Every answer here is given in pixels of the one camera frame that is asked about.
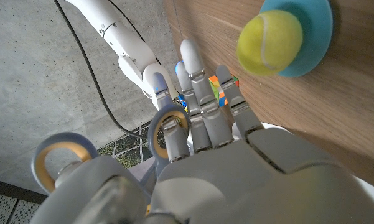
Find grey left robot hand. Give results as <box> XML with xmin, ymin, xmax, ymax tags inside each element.
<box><xmin>29</xmin><ymin>39</ymin><xmax>374</xmax><ymax>224</ymax></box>

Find grey orange-handled scissors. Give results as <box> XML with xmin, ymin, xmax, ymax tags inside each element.
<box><xmin>30</xmin><ymin>104</ymin><xmax>190</xmax><ymax>195</ymax></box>

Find yellow tennis ball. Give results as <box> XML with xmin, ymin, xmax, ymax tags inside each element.
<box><xmin>236</xmin><ymin>9</ymin><xmax>304</xmax><ymax>76</ymax></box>

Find small blue plate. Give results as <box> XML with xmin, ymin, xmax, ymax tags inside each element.
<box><xmin>259</xmin><ymin>0</ymin><xmax>334</xmax><ymax>78</ymax></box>

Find multicoloured puzzle cube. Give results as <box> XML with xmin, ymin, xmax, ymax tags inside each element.
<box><xmin>208</xmin><ymin>74</ymin><xmax>240</xmax><ymax>106</ymax></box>

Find printed window forest backdrop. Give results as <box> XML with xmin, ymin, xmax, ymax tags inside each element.
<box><xmin>98</xmin><ymin>120</ymin><xmax>166</xmax><ymax>169</ymax></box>

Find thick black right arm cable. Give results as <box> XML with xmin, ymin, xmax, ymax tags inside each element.
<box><xmin>52</xmin><ymin>0</ymin><xmax>149</xmax><ymax>140</ymax></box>

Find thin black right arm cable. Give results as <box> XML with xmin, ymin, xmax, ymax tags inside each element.
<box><xmin>108</xmin><ymin>0</ymin><xmax>162</xmax><ymax>66</ymax></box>

